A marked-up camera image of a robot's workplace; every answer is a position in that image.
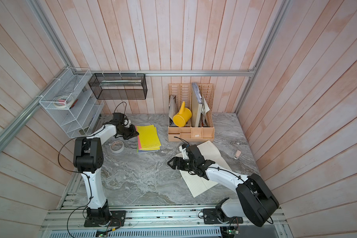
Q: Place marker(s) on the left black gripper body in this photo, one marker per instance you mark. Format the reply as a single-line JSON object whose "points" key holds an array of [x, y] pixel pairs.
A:
{"points": [[126, 130]]}

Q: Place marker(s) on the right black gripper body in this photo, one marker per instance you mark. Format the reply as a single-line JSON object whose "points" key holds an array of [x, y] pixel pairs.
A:
{"points": [[188, 165]]}

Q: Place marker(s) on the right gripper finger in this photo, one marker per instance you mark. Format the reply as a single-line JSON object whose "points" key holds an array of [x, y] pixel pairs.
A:
{"points": [[178, 166], [175, 161]]}

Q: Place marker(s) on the purple cover notebook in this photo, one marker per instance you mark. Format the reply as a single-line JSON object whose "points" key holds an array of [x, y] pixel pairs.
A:
{"points": [[148, 150]]}

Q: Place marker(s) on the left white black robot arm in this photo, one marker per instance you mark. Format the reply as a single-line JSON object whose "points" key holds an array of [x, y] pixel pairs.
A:
{"points": [[89, 158]]}

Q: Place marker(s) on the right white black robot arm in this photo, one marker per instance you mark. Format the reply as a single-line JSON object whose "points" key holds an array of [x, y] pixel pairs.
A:
{"points": [[255, 200]]}

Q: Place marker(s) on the clear tape roll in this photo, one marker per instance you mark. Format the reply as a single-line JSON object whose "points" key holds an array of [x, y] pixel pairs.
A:
{"points": [[117, 146]]}

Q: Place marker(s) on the yellow watering can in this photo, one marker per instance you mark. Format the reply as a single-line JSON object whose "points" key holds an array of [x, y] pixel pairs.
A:
{"points": [[183, 116]]}

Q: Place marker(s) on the small pink eraser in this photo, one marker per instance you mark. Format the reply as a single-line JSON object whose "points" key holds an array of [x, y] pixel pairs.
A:
{"points": [[237, 154]]}

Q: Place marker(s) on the beige desk organizer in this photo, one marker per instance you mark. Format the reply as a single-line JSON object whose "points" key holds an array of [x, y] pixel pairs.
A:
{"points": [[182, 92]]}

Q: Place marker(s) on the papers in organizer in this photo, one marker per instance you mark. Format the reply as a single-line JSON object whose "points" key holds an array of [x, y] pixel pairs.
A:
{"points": [[204, 110]]}

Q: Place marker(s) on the tape roll on shelf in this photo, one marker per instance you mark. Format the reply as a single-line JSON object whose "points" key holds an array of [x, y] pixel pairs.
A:
{"points": [[63, 102]]}

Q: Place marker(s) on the cream book in organizer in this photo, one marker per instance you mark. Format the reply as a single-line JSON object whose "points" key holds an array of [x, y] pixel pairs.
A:
{"points": [[196, 105]]}

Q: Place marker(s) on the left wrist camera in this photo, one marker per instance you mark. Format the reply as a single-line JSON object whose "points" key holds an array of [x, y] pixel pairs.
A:
{"points": [[127, 122]]}

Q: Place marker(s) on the black mesh wall basket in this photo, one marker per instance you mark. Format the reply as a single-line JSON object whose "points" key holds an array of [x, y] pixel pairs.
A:
{"points": [[119, 86]]}

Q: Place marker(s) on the white wire shelf rack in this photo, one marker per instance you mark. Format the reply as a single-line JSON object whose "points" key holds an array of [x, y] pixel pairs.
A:
{"points": [[80, 119]]}

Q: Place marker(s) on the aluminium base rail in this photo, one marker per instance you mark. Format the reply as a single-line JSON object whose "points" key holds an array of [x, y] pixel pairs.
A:
{"points": [[167, 221]]}

